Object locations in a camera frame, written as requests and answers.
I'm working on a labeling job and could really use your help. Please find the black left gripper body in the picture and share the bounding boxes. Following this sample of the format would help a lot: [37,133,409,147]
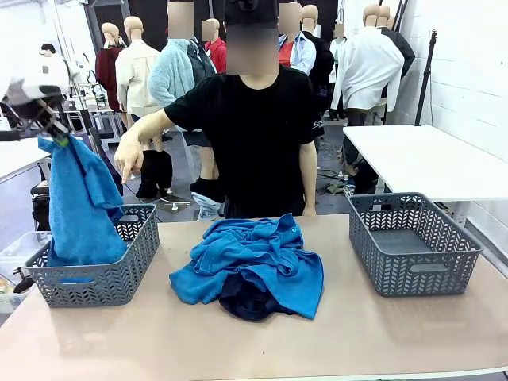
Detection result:
[2,85,67,132]

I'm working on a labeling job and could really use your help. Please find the blue terry cloth garment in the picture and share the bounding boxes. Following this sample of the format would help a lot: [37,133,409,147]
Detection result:
[37,135,129,284]

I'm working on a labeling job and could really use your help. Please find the blue polo shirt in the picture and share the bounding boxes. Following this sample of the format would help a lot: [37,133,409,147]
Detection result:
[169,249,325,321]

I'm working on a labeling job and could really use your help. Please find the person's right forearm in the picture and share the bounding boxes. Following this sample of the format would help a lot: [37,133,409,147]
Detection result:
[125,108,176,144]

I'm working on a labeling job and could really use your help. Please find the person's left forearm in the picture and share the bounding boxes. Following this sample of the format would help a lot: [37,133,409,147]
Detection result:
[298,140,318,206]

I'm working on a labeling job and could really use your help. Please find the person's right hand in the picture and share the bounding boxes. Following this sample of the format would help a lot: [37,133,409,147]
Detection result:
[114,133,144,185]

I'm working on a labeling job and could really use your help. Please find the slanted metal pole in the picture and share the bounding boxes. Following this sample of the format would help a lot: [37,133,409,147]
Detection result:
[51,0,116,175]

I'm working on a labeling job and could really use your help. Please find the white table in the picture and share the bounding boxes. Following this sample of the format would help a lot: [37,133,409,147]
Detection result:
[343,125,508,229]
[0,137,55,184]

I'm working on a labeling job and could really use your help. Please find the dark purple cloth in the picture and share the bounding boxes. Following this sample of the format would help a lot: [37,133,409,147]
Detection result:
[89,137,125,206]

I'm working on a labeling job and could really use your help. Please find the mannequin in maroon top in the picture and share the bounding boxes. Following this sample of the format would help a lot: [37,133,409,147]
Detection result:
[94,22,125,114]

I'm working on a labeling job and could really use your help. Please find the black bag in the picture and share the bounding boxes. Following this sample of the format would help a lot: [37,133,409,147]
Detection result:
[31,182,52,232]

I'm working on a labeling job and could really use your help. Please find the mannequin in cream jacket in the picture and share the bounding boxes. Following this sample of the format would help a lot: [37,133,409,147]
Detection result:
[114,15,172,175]

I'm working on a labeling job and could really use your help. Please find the black fuzzy boots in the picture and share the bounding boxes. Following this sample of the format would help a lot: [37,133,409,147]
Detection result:
[136,149,174,199]

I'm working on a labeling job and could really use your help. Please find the clear plastic bin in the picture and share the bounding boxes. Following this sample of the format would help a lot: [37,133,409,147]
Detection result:
[0,231,55,314]

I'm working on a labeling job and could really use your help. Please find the mannequin in grey vest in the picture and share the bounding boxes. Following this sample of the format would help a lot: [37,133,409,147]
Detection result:
[188,36,217,87]

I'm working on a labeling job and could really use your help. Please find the grey woven plastic basket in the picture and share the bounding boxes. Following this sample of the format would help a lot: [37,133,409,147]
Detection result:
[24,203,161,309]
[348,192,484,298]

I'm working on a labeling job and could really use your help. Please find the light denim jeans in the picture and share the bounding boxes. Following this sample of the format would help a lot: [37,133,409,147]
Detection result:
[191,192,224,221]

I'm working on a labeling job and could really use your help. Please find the mannequin in red polo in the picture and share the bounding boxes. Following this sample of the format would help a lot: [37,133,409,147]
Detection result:
[201,18,228,75]

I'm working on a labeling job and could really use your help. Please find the person in black t-shirt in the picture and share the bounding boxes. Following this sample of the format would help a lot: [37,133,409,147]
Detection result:
[163,0,325,218]

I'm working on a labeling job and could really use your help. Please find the black cap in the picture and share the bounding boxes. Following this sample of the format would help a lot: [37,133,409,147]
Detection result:
[224,0,279,29]

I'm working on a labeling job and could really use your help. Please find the mannequin red top blue shirt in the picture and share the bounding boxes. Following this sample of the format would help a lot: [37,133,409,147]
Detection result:
[277,2,318,76]

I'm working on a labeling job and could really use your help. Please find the dark navy garment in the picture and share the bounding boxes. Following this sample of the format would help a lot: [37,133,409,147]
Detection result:
[218,272,297,321]

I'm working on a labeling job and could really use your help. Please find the mannequin in black coat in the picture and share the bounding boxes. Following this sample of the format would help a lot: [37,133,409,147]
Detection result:
[300,4,337,120]

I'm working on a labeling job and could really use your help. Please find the mannequin in white teal top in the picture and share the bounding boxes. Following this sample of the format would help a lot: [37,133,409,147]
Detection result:
[328,22,349,120]

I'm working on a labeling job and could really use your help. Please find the mannequin in white shirt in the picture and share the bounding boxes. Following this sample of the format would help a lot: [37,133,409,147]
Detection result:
[330,3,406,124]

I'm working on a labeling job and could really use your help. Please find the mannequin in black jacket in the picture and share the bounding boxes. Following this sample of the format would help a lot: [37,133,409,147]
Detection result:
[376,4,416,80]

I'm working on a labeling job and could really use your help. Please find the black tripod stand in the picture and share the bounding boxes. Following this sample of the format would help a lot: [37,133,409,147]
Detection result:
[414,28,439,127]

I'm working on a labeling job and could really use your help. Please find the mannequin base plate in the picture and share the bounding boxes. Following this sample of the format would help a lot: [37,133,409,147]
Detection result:
[156,193,192,214]

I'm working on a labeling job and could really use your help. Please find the floor cables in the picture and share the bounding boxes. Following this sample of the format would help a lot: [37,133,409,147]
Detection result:
[313,166,358,196]

